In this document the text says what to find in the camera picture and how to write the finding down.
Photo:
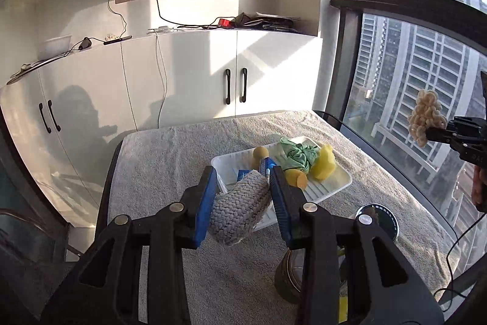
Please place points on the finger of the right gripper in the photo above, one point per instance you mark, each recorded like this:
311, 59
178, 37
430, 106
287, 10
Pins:
439, 135

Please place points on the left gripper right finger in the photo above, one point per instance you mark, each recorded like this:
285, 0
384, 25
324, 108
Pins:
383, 287

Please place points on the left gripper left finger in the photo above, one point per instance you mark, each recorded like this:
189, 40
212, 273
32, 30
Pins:
103, 286

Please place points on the beige chenille noodle duster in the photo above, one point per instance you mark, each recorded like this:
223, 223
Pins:
426, 113

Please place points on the yellow sponge block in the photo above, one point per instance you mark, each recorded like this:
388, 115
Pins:
325, 163

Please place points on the green patterned cloth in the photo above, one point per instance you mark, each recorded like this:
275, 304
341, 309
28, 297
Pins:
299, 156

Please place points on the grey knitted cloth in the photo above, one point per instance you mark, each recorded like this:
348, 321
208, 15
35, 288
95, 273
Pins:
235, 214

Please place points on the tan beauty sponge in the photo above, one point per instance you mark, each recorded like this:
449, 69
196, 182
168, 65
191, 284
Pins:
259, 154

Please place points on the blue Vinda tissue pack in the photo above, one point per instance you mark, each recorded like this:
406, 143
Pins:
242, 173

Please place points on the person's right hand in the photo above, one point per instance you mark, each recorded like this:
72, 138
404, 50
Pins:
479, 181

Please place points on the white ceramic mug chrome lid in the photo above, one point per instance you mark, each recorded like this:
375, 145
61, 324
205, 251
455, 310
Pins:
381, 216

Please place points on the amber glass tumbler green sleeve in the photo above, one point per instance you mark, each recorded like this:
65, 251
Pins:
289, 275

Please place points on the grey fluffy table towel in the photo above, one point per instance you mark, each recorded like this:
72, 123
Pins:
230, 276

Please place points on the white plastic tray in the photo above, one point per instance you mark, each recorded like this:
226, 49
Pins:
228, 166

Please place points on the white lower cabinet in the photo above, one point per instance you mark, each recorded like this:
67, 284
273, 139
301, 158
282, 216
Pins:
67, 116

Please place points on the red gadget on counter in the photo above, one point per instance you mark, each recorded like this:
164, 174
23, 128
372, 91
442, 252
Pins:
226, 23

